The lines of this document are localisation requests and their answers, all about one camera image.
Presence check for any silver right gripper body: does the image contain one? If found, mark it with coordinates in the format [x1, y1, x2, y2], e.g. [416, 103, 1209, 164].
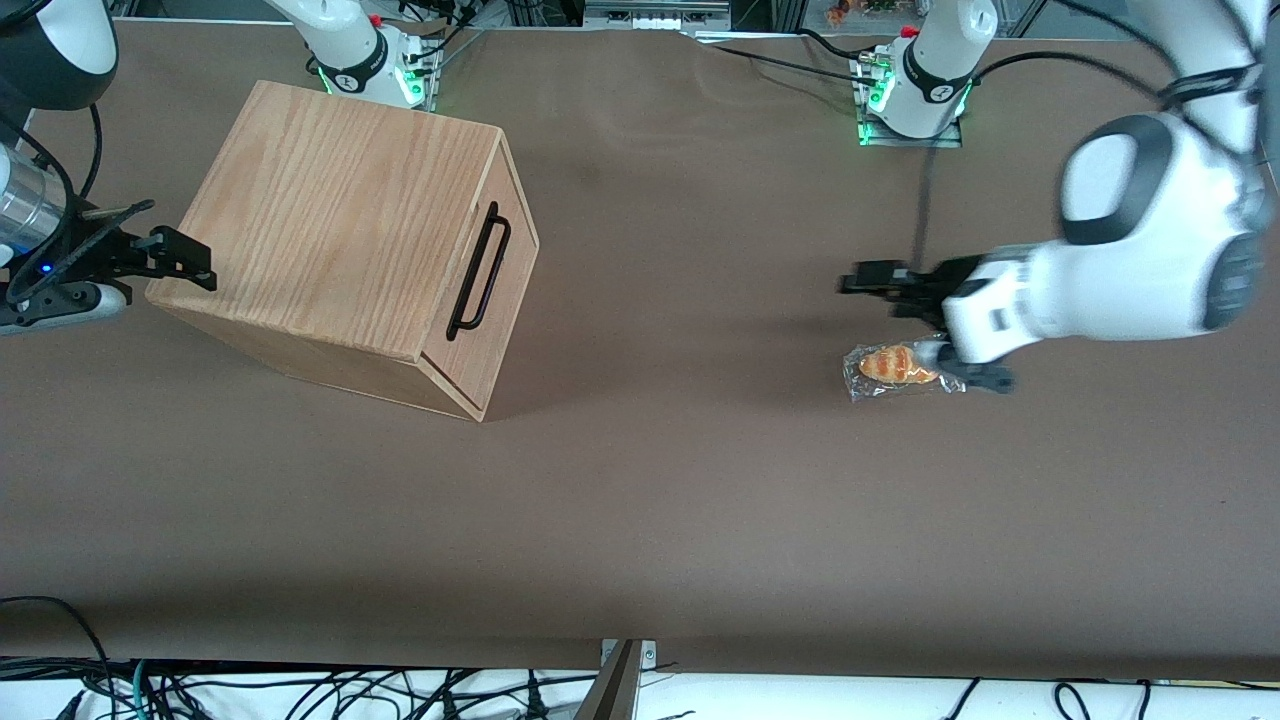
[0, 146, 77, 267]

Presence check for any black metal drawer handle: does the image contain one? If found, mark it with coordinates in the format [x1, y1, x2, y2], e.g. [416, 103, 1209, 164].
[446, 201, 513, 343]

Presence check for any light wooden drawer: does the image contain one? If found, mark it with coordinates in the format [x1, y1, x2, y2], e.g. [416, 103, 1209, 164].
[419, 130, 541, 422]

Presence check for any bread in clear wrapper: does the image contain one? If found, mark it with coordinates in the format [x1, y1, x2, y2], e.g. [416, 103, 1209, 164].
[842, 340, 967, 403]

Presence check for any light wooden cabinet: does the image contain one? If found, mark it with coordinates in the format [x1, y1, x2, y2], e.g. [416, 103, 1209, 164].
[145, 80, 516, 423]

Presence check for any grey equipment box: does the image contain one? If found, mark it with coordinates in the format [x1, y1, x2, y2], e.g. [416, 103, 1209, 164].
[583, 0, 733, 31]

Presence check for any dark angled bar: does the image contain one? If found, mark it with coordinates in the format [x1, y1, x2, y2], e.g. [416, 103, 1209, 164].
[575, 640, 643, 720]

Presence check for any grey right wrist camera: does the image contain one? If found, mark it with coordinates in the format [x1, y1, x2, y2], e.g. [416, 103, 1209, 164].
[0, 282, 132, 335]

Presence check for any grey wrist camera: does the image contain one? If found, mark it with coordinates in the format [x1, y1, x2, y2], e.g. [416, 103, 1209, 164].
[930, 336, 1017, 395]
[0, 282, 132, 335]

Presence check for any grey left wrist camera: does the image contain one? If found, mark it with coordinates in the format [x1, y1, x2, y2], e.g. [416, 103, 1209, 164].
[930, 336, 1017, 395]

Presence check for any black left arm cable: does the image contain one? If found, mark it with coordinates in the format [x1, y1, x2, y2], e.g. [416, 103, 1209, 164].
[914, 50, 1173, 277]

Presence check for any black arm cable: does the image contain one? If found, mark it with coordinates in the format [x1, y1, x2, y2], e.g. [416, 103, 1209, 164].
[0, 100, 106, 301]
[914, 50, 1173, 277]

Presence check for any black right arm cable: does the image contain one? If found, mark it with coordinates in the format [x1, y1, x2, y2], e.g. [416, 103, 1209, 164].
[0, 100, 106, 301]

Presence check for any short black table cable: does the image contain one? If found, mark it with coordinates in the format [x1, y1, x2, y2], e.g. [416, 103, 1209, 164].
[798, 27, 873, 61]

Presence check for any long black table cable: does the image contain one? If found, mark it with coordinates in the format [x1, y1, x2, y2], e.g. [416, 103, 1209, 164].
[695, 38, 867, 77]

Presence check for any looped black cable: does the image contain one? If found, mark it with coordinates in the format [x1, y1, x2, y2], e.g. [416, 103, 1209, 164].
[0, 595, 113, 720]

